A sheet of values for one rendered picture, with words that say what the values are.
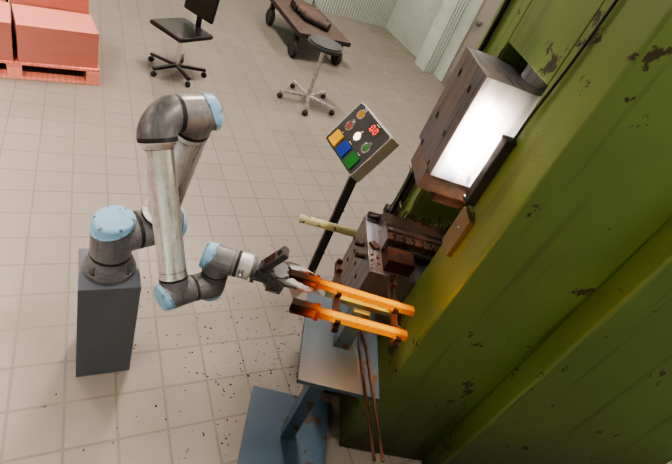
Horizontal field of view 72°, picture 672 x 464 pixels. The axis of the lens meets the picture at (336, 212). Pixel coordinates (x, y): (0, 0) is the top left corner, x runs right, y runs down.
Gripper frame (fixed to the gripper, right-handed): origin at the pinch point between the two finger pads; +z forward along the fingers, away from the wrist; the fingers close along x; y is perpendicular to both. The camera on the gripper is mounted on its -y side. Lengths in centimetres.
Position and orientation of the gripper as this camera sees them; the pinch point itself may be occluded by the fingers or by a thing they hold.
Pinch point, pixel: (311, 280)
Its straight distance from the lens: 158.3
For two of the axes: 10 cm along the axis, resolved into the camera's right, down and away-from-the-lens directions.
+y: -3.4, 7.4, 5.8
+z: 9.4, 3.1, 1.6
